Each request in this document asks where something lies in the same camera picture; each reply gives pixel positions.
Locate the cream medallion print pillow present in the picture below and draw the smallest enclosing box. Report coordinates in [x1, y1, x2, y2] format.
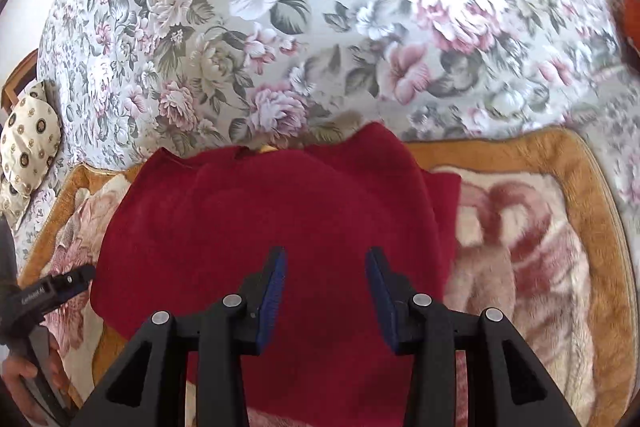
[0, 79, 63, 198]
[0, 179, 33, 230]

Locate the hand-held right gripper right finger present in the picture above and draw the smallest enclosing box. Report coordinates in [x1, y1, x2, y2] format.
[365, 247, 583, 427]

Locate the wooden chair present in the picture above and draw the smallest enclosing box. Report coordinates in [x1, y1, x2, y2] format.
[0, 48, 42, 110]

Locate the floral quilt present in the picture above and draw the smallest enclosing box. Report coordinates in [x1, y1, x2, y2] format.
[37, 0, 632, 158]

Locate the plush blanket with tan border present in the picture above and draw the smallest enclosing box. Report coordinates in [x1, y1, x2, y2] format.
[17, 127, 628, 427]

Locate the dark red sweater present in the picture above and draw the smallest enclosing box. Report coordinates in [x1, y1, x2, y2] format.
[90, 121, 462, 427]

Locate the person's left hand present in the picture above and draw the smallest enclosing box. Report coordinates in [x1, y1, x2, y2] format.
[0, 334, 68, 425]

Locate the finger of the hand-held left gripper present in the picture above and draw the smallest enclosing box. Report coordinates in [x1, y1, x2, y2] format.
[44, 264, 97, 310]

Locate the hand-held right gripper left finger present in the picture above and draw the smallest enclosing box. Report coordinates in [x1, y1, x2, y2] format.
[70, 246, 288, 427]

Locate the orange velvet cushion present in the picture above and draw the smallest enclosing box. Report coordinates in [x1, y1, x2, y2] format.
[602, 0, 640, 72]

